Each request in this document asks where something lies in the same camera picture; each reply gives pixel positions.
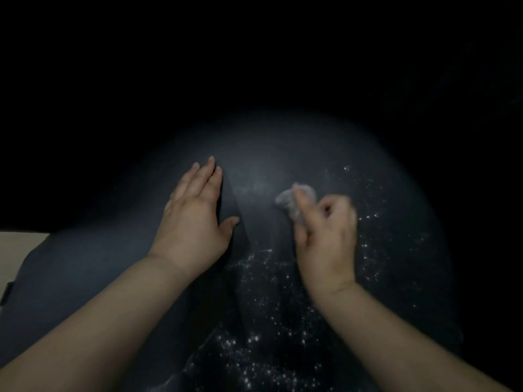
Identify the person's right hand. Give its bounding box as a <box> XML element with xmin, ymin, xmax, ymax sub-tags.
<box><xmin>293</xmin><ymin>185</ymin><xmax>360</xmax><ymax>295</ymax></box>

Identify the person's left hand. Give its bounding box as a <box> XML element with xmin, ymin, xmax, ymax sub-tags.
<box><xmin>148</xmin><ymin>156</ymin><xmax>241</xmax><ymax>279</ymax></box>

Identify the grey scrubbing sponge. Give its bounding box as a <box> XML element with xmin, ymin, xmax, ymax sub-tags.
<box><xmin>274</xmin><ymin>183</ymin><xmax>318</xmax><ymax>223</ymax></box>

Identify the person's left forearm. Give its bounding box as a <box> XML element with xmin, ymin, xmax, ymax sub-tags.
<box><xmin>0</xmin><ymin>253</ymin><xmax>197</xmax><ymax>392</ymax></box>

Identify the person's right forearm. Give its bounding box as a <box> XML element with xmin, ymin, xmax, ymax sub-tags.
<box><xmin>306</xmin><ymin>281</ymin><xmax>513</xmax><ymax>392</ymax></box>

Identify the dark navy fabric sheet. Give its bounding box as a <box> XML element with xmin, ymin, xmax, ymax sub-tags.
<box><xmin>0</xmin><ymin>110</ymin><xmax>465</xmax><ymax>392</ymax></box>

